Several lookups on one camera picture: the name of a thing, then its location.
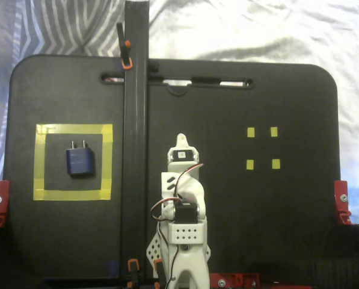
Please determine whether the thin servo wire bundle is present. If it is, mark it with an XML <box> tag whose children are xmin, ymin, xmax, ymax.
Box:
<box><xmin>150</xmin><ymin>162</ymin><xmax>204</xmax><ymax>289</ymax></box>

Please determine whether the black backdrop sheet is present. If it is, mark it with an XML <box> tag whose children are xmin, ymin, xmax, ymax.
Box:
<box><xmin>0</xmin><ymin>224</ymin><xmax>359</xmax><ymax>289</ymax></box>

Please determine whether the red corner clamp bracket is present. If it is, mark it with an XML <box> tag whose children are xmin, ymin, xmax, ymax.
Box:
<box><xmin>333</xmin><ymin>179</ymin><xmax>353</xmax><ymax>226</ymax></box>
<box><xmin>0</xmin><ymin>179</ymin><xmax>11</xmax><ymax>227</ymax></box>

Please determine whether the flat black divider bar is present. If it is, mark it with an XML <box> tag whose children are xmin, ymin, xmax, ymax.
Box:
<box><xmin>120</xmin><ymin>0</ymin><xmax>150</xmax><ymax>281</ymax></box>

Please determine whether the large black orange bar clamp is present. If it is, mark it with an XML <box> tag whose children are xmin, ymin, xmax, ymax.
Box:
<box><xmin>115</xmin><ymin>22</ymin><xmax>161</xmax><ymax>73</ymax></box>

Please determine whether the blue tape piece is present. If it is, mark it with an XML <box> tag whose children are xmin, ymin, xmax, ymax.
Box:
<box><xmin>108</xmin><ymin>260</ymin><xmax>120</xmax><ymax>278</ymax></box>

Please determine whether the white gripper body with motor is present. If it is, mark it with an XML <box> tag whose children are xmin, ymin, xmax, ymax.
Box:
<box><xmin>166</xmin><ymin>146</ymin><xmax>201</xmax><ymax>170</ymax></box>

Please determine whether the yellow tape square outline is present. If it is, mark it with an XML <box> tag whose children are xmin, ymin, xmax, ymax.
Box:
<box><xmin>32</xmin><ymin>122</ymin><xmax>114</xmax><ymax>202</ymax></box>

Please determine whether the white wrinkled bed sheet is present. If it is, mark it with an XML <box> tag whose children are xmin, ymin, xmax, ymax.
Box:
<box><xmin>149</xmin><ymin>0</ymin><xmax>359</xmax><ymax>226</ymax></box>

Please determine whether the blue white charger plug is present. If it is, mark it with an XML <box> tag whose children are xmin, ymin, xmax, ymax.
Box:
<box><xmin>65</xmin><ymin>140</ymin><xmax>95</xmax><ymax>178</ymax></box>

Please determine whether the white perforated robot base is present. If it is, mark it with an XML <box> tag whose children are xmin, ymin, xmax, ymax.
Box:
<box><xmin>145</xmin><ymin>231</ymin><xmax>212</xmax><ymax>270</ymax></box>

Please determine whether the grey striped blanket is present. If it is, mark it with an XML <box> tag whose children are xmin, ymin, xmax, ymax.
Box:
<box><xmin>0</xmin><ymin>0</ymin><xmax>126</xmax><ymax>193</ymax></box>

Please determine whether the red screw clamp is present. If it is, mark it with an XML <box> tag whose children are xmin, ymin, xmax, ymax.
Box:
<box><xmin>209</xmin><ymin>272</ymin><xmax>261</xmax><ymax>289</ymax></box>

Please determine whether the small orange black clamp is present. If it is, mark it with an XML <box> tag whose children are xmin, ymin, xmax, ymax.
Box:
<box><xmin>153</xmin><ymin>258</ymin><xmax>165</xmax><ymax>284</ymax></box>
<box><xmin>127</xmin><ymin>258</ymin><xmax>140</xmax><ymax>289</ymax></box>

